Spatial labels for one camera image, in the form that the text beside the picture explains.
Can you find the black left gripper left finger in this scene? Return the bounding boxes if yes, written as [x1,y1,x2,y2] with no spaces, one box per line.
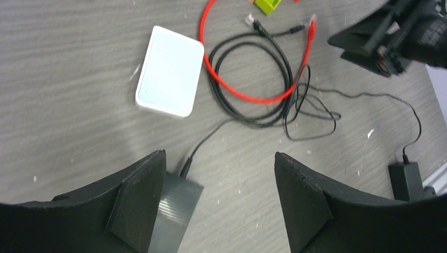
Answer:
[1,150,166,252]

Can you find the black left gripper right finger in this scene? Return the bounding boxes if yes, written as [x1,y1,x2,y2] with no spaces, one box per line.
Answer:
[275,152,446,252]

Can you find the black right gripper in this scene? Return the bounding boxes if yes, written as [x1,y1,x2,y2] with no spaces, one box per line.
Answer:
[327,0,446,77]

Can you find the black network switch blue ports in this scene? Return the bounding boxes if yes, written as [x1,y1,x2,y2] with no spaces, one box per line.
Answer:
[148,172,203,252]

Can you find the thin black power cable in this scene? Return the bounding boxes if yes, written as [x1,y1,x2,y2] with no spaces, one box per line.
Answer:
[179,64,423,179]

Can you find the red ethernet cable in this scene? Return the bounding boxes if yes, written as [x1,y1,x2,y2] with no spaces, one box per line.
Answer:
[198,0,318,105]

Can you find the white router box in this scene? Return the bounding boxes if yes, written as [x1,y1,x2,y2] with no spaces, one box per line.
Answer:
[135,26,205,118]

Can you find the black power adapter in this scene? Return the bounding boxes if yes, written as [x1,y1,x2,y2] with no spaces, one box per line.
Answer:
[388,162,424,202]

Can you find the green lego brick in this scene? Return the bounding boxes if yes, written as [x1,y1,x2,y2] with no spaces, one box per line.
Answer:
[254,0,281,15]

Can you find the black ethernet cable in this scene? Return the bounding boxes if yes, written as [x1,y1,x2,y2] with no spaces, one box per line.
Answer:
[206,14,308,129]

